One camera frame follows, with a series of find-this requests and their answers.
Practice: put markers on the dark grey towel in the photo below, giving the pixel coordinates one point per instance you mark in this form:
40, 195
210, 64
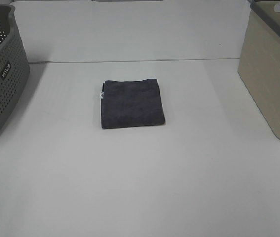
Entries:
126, 104

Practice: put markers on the beige plastic storage basket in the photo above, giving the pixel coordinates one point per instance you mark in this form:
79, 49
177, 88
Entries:
259, 64

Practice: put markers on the grey perforated plastic basket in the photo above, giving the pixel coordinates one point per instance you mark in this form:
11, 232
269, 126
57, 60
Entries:
14, 65

